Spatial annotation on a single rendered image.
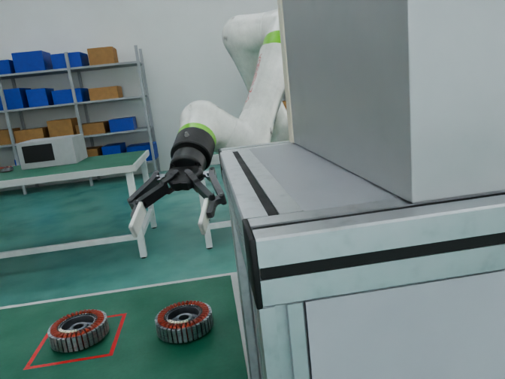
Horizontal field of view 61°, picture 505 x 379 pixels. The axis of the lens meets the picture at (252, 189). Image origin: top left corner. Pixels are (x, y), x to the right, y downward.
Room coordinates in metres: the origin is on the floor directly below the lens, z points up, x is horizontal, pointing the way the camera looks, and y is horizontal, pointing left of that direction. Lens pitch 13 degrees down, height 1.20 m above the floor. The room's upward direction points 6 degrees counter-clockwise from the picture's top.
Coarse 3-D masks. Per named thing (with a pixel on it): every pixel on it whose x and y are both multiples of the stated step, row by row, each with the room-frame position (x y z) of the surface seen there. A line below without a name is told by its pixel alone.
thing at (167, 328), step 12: (168, 312) 0.79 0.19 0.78; (180, 312) 0.81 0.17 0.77; (192, 312) 0.81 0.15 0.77; (204, 312) 0.77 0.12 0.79; (156, 324) 0.75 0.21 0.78; (168, 324) 0.74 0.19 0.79; (180, 324) 0.74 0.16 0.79; (192, 324) 0.73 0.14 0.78; (204, 324) 0.75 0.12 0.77; (168, 336) 0.73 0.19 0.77; (180, 336) 0.72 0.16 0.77; (192, 336) 0.73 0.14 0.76
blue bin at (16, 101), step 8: (16, 88) 6.55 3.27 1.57; (24, 88) 6.73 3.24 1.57; (0, 96) 6.53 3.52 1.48; (8, 96) 6.54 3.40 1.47; (16, 96) 6.54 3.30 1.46; (24, 96) 6.66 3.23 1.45; (0, 104) 6.53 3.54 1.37; (8, 104) 6.54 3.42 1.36; (16, 104) 6.54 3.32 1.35; (24, 104) 6.61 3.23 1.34
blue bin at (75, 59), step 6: (54, 54) 6.61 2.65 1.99; (60, 54) 6.62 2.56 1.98; (72, 54) 6.63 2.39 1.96; (78, 54) 6.63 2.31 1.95; (84, 54) 6.88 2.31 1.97; (54, 60) 6.61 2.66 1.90; (60, 60) 6.62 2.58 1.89; (72, 60) 6.63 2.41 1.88; (78, 60) 6.63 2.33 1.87; (84, 60) 6.82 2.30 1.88; (54, 66) 6.61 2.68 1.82; (60, 66) 6.62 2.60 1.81; (66, 66) 6.62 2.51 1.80; (72, 66) 6.63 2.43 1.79; (78, 66) 6.63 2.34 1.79
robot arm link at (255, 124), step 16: (272, 48) 1.23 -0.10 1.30; (272, 64) 1.20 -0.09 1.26; (256, 80) 1.18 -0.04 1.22; (272, 80) 1.17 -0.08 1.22; (256, 96) 1.14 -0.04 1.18; (272, 96) 1.14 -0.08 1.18; (240, 112) 1.14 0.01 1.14; (256, 112) 1.10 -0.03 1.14; (272, 112) 1.12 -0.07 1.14; (240, 128) 1.05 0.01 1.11; (256, 128) 1.07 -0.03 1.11; (272, 128) 1.11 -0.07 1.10; (240, 144) 1.04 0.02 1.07
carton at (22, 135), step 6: (18, 132) 6.56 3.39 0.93; (24, 132) 6.57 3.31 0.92; (30, 132) 6.57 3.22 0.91; (36, 132) 6.58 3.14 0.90; (42, 132) 6.59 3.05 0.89; (48, 132) 6.81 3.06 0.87; (18, 138) 6.56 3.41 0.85; (24, 138) 6.57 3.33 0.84; (30, 138) 6.57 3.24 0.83; (36, 138) 6.58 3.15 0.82
